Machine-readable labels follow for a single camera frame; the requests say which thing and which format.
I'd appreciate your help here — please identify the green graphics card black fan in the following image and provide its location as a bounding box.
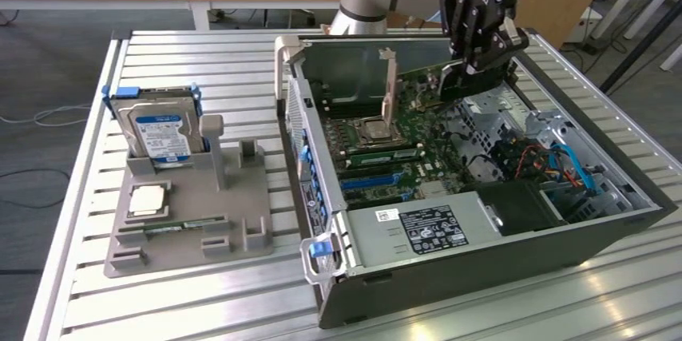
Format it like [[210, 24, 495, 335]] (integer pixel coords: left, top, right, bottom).
[[376, 47, 509, 127]]

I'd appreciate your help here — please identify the white box red dot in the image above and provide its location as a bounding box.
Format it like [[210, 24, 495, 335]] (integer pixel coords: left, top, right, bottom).
[[578, 7, 606, 45]]

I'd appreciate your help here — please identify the metal disk bay cage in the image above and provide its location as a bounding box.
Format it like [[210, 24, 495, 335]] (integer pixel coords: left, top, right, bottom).
[[458, 85, 541, 153]]

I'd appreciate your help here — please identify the black table leg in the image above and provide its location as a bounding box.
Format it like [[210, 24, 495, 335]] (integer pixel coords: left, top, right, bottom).
[[599, 0, 682, 94]]

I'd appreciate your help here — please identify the green motherboard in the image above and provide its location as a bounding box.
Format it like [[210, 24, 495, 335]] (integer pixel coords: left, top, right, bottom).
[[318, 77, 481, 213]]

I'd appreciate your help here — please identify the metal CPU socket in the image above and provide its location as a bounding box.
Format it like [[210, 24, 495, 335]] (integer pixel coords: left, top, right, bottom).
[[352, 115, 412, 149]]

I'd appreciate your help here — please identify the silver chipset heatsink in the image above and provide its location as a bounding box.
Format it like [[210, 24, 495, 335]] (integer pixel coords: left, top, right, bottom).
[[426, 180, 457, 199]]

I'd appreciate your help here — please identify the black fan shroud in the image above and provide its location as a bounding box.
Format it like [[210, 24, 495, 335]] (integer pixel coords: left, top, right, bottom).
[[477, 180, 567, 237]]

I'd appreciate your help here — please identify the long black expansion slot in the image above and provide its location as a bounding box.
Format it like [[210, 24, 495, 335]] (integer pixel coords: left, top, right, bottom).
[[340, 165, 399, 180]]

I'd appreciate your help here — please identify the short black expansion slot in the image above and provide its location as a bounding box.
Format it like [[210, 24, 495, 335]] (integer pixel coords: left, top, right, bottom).
[[346, 192, 410, 205]]

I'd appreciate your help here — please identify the grey power supply unit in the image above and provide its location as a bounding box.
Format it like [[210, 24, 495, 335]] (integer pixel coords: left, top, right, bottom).
[[340, 191, 503, 269]]

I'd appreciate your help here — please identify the dark open PC case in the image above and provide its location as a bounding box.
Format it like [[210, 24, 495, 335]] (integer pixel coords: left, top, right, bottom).
[[274, 29, 679, 330]]

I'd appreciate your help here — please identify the blue case latch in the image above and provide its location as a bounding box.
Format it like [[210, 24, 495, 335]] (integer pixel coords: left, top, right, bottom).
[[307, 238, 332, 259]]

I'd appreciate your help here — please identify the grey parts rack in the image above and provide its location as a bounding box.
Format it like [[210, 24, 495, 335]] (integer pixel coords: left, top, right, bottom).
[[103, 113, 276, 280]]

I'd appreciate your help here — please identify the hard disk blue carrier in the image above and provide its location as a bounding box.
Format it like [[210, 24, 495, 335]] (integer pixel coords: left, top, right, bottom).
[[100, 82, 208, 167]]

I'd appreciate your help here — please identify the silver spare CPU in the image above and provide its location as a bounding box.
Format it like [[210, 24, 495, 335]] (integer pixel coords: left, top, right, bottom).
[[130, 185, 167, 216]]

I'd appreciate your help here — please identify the green spare RAM stick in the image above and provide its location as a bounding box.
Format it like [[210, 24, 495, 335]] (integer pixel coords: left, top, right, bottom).
[[118, 216, 224, 236]]

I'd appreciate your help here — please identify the white table frame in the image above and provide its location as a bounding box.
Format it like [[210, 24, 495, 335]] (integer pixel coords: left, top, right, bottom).
[[589, 0, 682, 73]]

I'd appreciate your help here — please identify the coloured power wire bundle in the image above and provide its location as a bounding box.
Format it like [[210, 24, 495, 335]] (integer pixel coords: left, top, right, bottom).
[[519, 144, 585, 188]]

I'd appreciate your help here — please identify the blue disk wire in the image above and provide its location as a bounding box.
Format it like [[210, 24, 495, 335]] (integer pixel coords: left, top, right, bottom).
[[547, 141, 601, 200]]

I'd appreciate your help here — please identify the white floor cable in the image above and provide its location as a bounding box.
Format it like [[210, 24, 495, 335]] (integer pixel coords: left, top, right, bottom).
[[0, 103, 92, 126]]

